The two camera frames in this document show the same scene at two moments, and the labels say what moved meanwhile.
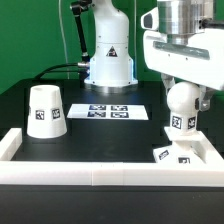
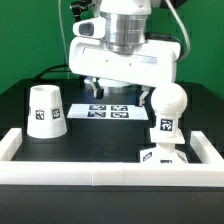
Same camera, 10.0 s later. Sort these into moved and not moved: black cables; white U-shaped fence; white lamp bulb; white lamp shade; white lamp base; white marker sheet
Moved: white lamp bulb; white lamp base
Not moved: white lamp shade; white marker sheet; black cables; white U-shaped fence
